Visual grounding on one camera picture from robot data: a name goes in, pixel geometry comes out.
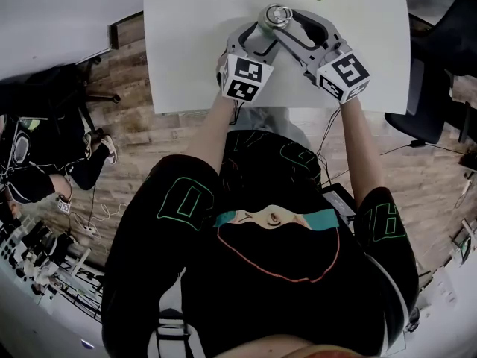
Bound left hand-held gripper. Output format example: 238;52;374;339
215;20;281;105

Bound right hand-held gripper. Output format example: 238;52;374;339
272;8;372;104

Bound person's right forearm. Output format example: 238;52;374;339
337;101;385;210

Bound person's left forearm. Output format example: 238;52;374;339
182;97;239;178

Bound person's grey trousers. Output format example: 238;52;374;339
238;106;312;148

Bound black office chair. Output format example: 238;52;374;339
0;56;122;141
383;0;477;145

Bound black belt device box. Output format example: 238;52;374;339
321;183;358;222

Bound person's black printed t-shirt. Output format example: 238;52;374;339
100;128;420;358

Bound person's face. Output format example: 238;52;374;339
227;336;373;358

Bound black cable with adapter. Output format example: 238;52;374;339
379;139;471;157

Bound grey chest strap with buckle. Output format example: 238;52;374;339
148;307;204;358

